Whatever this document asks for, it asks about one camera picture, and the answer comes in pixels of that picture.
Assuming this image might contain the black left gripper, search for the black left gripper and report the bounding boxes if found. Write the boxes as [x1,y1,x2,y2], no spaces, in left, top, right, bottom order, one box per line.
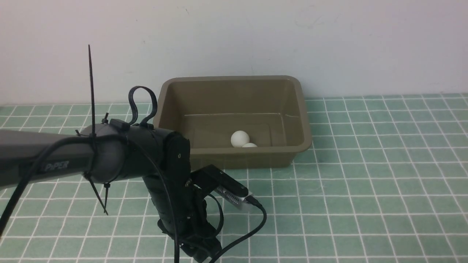
[143,175,222,263]

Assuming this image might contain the plain white ping-pong ball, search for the plain white ping-pong ball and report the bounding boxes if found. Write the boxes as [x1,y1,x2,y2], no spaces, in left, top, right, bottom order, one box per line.
[230,130,250,148]

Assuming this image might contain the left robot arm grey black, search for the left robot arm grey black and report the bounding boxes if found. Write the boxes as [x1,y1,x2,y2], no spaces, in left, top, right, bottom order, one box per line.
[1,119,223,263]

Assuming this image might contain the olive plastic storage bin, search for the olive plastic storage bin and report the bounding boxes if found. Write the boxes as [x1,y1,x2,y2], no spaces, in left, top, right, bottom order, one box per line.
[153,75,313,170]

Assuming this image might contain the green checkered tablecloth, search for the green checkered tablecloth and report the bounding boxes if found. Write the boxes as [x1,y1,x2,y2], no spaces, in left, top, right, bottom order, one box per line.
[1,94,468,263]

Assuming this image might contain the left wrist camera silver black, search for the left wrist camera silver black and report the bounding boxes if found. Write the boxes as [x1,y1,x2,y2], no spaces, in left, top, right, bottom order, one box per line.
[190,164,260,211]

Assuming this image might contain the black cable ties on arm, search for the black cable ties on arm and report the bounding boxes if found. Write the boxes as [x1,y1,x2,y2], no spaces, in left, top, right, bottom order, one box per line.
[83,44,158,215]

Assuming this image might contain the black left camera cable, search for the black left camera cable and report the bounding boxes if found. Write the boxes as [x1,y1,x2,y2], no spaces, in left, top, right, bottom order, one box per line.
[0,135,267,263]

